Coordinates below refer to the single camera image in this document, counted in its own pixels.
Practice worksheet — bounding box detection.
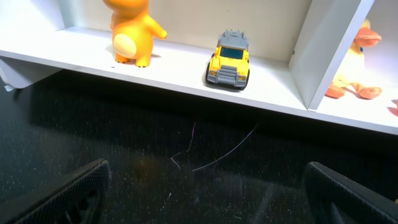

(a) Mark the grey and yellow toy truck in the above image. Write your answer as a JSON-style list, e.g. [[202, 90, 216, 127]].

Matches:
[[205, 29, 251, 91]]

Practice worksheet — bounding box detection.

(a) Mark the white plush duck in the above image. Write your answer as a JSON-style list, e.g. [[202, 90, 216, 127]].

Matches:
[[386, 98, 398, 118]]

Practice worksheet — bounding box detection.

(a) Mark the yellow rubber duck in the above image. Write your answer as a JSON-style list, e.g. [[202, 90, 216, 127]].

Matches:
[[102, 0, 169, 68]]

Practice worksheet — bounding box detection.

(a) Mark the yellow plush duck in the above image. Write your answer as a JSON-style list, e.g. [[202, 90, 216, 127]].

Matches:
[[324, 18, 384, 101]]

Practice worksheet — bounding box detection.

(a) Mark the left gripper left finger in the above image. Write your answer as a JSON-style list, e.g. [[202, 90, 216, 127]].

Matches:
[[0, 158, 113, 224]]

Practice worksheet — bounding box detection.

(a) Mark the white shelf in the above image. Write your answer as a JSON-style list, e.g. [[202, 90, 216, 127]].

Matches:
[[0, 0, 398, 136]]

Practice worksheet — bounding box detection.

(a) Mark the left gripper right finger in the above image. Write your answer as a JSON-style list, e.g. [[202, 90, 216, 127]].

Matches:
[[302, 161, 398, 224]]

